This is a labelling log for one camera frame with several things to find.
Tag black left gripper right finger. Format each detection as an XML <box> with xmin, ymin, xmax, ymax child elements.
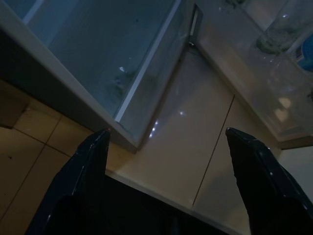
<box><xmin>225</xmin><ymin>126</ymin><xmax>313</xmax><ymax>235</ymax></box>

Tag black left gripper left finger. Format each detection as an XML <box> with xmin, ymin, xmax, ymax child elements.
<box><xmin>25</xmin><ymin>129</ymin><xmax>111</xmax><ymax>235</ymax></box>

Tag clear fridge door shelf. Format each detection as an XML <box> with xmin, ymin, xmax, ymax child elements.
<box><xmin>198</xmin><ymin>0</ymin><xmax>313</xmax><ymax>138</ymax></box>

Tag black floor mat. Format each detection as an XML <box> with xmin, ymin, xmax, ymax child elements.
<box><xmin>104</xmin><ymin>170</ymin><xmax>247</xmax><ymax>235</ymax></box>

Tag silver two-door refrigerator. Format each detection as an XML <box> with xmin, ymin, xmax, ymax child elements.
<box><xmin>0</xmin><ymin>0</ymin><xmax>313</xmax><ymax>154</ymax></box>

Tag blue round container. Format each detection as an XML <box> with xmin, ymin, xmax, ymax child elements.
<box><xmin>297</xmin><ymin>34</ymin><xmax>313</xmax><ymax>74</ymax></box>

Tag glass jar green contents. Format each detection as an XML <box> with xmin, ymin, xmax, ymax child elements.
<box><xmin>255</xmin><ymin>0</ymin><xmax>311</xmax><ymax>56</ymax></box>

